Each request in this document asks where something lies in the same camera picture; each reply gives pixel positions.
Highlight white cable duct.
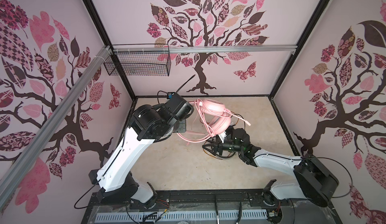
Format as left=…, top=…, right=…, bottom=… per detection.
left=94, top=209, right=269, bottom=224

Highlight aluminium rail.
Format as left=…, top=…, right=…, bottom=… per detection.
left=1, top=45, right=111, bottom=208
left=110, top=44, right=298, bottom=54

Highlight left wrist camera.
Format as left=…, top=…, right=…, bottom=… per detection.
left=166, top=92, right=175, bottom=100

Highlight aluminium rail left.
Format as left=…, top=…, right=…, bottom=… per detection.
left=1, top=45, right=111, bottom=208

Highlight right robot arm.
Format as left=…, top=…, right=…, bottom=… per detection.
left=202, top=127, right=339, bottom=207

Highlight aluminium rail back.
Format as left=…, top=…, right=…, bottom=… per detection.
left=110, top=44, right=298, bottom=54

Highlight black wire basket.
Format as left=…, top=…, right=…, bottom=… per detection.
left=104, top=43, right=171, bottom=77

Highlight pink headphone cable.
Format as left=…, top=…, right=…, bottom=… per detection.
left=194, top=98, right=239, bottom=140

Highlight pink headphones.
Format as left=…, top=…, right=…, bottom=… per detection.
left=176, top=98, right=251, bottom=143

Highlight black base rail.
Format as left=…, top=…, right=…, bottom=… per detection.
left=81, top=189, right=342, bottom=224

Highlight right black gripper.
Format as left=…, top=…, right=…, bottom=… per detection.
left=202, top=134, right=243, bottom=157

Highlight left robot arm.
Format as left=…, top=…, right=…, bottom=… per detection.
left=89, top=93, right=194, bottom=208

